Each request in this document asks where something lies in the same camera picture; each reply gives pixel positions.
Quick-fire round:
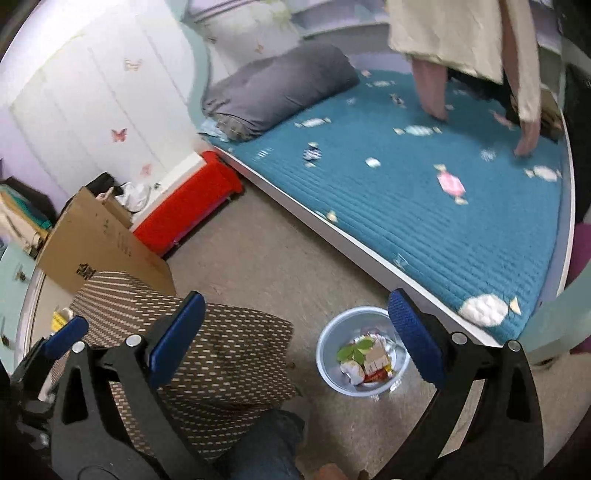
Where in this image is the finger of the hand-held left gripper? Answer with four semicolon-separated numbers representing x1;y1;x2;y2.
9;316;89;402

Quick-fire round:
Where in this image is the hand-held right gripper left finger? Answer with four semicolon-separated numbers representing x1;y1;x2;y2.
51;291;218;480

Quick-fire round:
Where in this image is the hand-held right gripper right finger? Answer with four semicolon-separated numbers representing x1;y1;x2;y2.
383;288;546;480

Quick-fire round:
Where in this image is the silver foil wrapper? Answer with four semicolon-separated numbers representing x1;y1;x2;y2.
369;332;398;356

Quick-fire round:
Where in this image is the small cardboard piece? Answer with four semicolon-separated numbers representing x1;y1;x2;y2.
365;346;389;370

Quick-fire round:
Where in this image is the red snack packet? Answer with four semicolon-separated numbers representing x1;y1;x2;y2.
362;364;393;384

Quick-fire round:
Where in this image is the green leaf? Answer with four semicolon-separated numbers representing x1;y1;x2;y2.
337;339;375;363

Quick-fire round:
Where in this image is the white wrapper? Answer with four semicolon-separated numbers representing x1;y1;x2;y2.
339;360;365;384

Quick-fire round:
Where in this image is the light blue plastic bin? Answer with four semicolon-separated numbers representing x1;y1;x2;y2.
315;306;409;400

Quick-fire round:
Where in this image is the brown dotted cloth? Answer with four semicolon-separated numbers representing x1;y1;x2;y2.
39;271;298;464

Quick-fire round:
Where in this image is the teal cabinet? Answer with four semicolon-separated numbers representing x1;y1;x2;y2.
0;240;47;370

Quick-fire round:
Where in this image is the brown cardboard box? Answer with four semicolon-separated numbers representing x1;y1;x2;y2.
37;187;176;296

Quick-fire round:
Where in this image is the stack of books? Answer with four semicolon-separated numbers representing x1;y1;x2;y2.
0;182;54;254

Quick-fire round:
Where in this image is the bed with teal quilted cover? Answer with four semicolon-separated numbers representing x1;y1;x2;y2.
198;69;575;352

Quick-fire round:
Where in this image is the red storage bench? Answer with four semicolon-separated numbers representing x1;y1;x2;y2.
131;150;243;257

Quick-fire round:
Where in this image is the person's jeans leg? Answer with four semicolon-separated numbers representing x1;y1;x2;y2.
217;408;308;480

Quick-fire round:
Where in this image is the white plastic bag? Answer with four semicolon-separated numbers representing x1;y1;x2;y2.
113;182;151;210

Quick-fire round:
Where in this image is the small black bag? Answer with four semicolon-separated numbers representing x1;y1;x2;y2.
85;172;123;197

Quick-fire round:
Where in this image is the purple cloth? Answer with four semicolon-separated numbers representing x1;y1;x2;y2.
566;226;591;287

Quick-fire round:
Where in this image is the white wardrobe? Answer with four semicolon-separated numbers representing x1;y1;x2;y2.
9;0;195;204

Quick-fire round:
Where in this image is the dark clothes pile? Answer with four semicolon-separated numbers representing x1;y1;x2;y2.
448;67;564;139

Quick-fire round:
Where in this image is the black suitcase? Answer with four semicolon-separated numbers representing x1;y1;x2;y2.
566;65;591;213

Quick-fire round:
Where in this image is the grey folded duvet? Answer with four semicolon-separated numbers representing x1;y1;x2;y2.
202;44;361;141

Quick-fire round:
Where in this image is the cream hanging sweater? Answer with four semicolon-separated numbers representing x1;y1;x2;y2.
385;0;541;134

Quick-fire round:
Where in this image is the cream padded headboard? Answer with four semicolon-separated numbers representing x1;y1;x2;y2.
203;0;305;61

